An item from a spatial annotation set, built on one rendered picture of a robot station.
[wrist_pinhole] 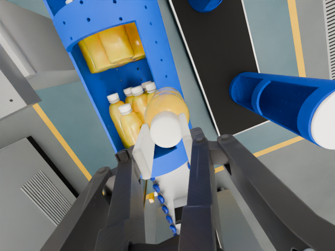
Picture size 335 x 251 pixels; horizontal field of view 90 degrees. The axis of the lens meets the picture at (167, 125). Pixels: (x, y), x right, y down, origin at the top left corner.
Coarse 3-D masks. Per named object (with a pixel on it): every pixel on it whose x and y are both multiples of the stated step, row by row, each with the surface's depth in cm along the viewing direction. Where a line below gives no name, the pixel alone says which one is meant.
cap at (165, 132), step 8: (160, 120) 19; (168, 120) 19; (176, 120) 19; (152, 128) 19; (160, 128) 19; (168, 128) 19; (176, 128) 19; (152, 136) 20; (160, 136) 20; (168, 136) 20; (176, 136) 20; (160, 144) 20; (168, 144) 20
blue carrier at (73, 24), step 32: (64, 0) 50; (96, 0) 34; (128, 0) 36; (64, 32) 39; (96, 32) 37; (160, 32) 43; (128, 64) 64; (160, 64) 43; (96, 96) 56; (160, 160) 48
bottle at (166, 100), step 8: (160, 88) 36; (168, 88) 33; (160, 96) 24; (168, 96) 24; (176, 96) 25; (152, 104) 23; (160, 104) 22; (168, 104) 22; (176, 104) 23; (184, 104) 25; (152, 112) 22; (160, 112) 22; (168, 112) 21; (176, 112) 22; (184, 112) 23; (152, 120) 21
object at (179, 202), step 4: (176, 200) 91; (180, 200) 90; (184, 200) 89; (176, 204) 88; (180, 204) 88; (184, 204) 87; (176, 208) 84; (180, 208) 83; (176, 212) 82; (180, 212) 81; (176, 216) 80; (180, 216) 79; (176, 220) 78; (180, 220) 78; (176, 224) 78; (180, 224) 78
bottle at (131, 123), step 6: (126, 114) 54; (132, 114) 54; (126, 120) 53; (132, 120) 53; (138, 120) 55; (126, 126) 53; (132, 126) 53; (138, 126) 54; (126, 132) 54; (132, 132) 54; (138, 132) 54; (126, 138) 57; (132, 138) 55; (132, 144) 56
